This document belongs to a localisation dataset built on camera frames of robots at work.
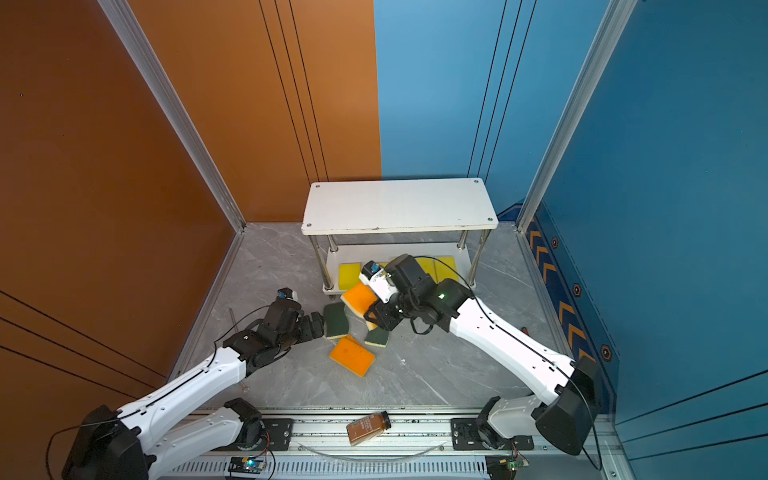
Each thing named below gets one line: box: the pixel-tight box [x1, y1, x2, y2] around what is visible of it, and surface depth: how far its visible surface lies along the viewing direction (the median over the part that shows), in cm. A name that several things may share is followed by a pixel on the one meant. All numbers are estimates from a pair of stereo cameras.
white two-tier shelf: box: [301, 178, 499, 295], surface depth 81 cm
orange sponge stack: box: [340, 282, 377, 317], surface depth 73 cm
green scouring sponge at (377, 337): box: [364, 327, 390, 348], surface depth 91 cm
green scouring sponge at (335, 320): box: [323, 302, 349, 339], surface depth 93 cm
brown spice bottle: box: [346, 410, 392, 447], surface depth 73 cm
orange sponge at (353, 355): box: [330, 334, 376, 377], surface depth 85 cm
